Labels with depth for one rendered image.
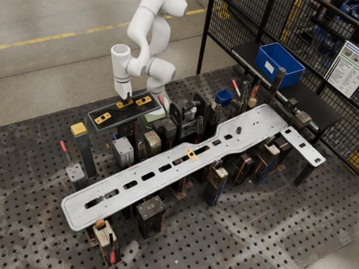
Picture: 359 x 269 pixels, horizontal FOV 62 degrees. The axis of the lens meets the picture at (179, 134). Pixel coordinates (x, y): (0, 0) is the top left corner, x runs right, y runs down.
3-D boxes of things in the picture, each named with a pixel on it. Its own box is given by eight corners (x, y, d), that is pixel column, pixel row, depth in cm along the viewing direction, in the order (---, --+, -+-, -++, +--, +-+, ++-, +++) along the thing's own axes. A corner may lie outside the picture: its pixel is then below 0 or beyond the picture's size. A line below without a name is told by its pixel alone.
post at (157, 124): (154, 166, 195) (156, 128, 164) (150, 160, 198) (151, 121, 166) (161, 163, 197) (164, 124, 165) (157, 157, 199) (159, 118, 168)
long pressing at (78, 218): (75, 239, 135) (74, 238, 134) (57, 199, 146) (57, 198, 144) (290, 126, 188) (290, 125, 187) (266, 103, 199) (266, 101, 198)
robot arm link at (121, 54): (136, 70, 142) (119, 64, 144) (135, 47, 131) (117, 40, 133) (126, 81, 137) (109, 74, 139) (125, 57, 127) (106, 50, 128)
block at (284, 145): (267, 176, 198) (283, 153, 176) (256, 164, 203) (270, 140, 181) (278, 171, 202) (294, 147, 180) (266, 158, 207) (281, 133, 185)
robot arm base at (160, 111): (139, 96, 216) (138, 79, 201) (164, 93, 220) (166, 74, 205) (145, 117, 207) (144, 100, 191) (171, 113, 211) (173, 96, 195)
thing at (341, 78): (349, 101, 184) (380, 60, 160) (321, 78, 195) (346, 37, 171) (351, 100, 185) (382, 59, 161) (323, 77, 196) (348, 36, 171)
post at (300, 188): (298, 193, 193) (319, 170, 170) (286, 180, 198) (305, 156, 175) (305, 188, 195) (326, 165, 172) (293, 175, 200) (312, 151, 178)
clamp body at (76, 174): (82, 214, 171) (69, 184, 143) (75, 199, 177) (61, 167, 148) (98, 206, 175) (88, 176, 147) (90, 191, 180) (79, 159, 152)
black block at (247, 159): (235, 192, 189) (248, 168, 166) (225, 179, 194) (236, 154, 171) (245, 187, 192) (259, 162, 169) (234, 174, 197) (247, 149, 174)
